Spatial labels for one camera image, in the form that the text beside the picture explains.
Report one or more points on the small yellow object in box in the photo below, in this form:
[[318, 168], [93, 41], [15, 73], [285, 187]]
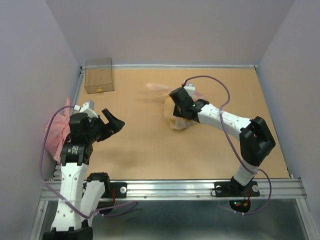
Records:
[[99, 90]]

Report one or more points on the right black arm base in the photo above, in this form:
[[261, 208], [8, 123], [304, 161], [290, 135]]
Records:
[[231, 188]]

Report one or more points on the aluminium front rail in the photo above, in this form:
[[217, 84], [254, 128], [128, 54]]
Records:
[[193, 190]]

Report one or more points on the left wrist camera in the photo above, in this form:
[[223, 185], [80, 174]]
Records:
[[86, 107]]

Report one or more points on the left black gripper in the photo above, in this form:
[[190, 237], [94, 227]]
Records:
[[114, 125]]

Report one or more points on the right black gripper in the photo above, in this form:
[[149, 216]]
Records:
[[177, 111]]

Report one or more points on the transparent grey plastic box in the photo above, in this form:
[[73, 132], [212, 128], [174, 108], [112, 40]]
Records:
[[99, 73]]

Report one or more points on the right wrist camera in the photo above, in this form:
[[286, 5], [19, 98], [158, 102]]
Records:
[[189, 87]]

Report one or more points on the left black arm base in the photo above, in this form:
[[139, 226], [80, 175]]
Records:
[[115, 190]]

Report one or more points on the translucent printed plastic bag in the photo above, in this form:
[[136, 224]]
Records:
[[176, 123]]

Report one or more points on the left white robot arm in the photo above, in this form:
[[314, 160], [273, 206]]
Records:
[[76, 208]]

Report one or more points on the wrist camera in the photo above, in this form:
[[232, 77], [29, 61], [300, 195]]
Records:
[[189, 87], [86, 107]]

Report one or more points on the pink plastic bag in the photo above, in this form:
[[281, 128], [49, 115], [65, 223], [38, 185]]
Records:
[[57, 134]]

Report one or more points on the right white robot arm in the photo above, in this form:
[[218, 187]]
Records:
[[254, 135]]

